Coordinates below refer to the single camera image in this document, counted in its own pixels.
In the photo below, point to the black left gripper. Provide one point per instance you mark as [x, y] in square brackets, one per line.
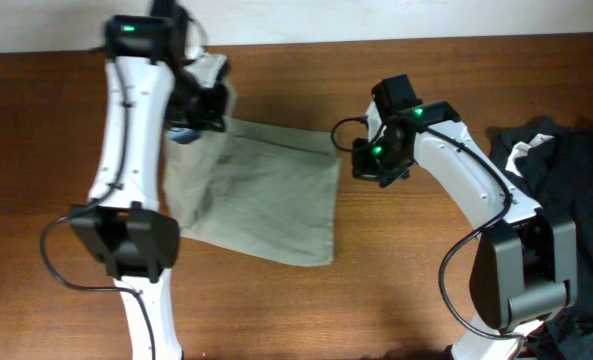
[202, 111]

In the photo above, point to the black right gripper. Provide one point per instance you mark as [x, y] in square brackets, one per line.
[368, 168]

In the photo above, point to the khaki green shorts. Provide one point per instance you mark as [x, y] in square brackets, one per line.
[261, 190]

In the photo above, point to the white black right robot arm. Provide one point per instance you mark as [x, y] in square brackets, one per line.
[525, 268]

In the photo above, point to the dark clothes pile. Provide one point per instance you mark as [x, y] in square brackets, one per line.
[559, 175]

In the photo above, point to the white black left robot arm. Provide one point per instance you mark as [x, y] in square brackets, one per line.
[156, 83]

